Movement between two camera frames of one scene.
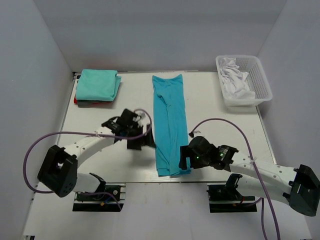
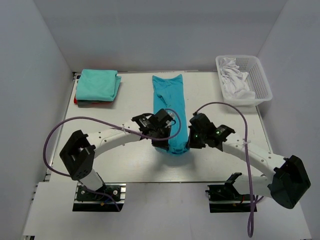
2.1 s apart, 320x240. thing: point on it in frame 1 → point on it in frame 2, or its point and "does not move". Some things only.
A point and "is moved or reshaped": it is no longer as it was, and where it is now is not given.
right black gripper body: (199, 161) → (198, 136)
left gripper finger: (135, 144) → (162, 144)
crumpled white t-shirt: (234, 85) does not move
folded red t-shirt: (87, 102) does not move
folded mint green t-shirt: (101, 85) does not move
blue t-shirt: (171, 124) is moved or reshaped
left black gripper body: (134, 131) → (162, 132)
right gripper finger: (185, 152) → (194, 144)
